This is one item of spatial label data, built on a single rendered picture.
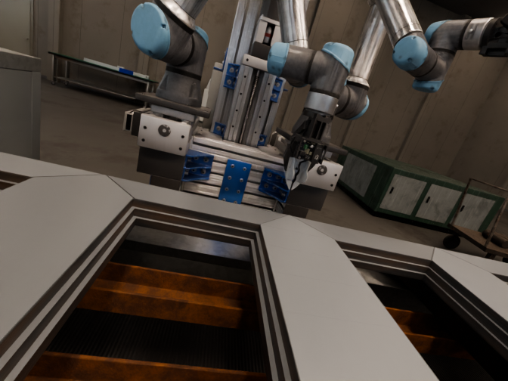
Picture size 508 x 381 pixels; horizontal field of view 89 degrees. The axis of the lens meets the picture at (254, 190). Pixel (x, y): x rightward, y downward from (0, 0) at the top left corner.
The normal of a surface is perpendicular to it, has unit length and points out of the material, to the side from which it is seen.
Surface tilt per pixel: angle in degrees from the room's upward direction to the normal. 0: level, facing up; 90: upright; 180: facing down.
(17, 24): 90
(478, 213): 90
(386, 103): 90
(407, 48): 90
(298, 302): 0
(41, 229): 0
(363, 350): 0
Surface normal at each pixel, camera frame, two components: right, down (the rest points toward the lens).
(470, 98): 0.13, 0.35
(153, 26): -0.37, 0.31
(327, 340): 0.27, -0.91
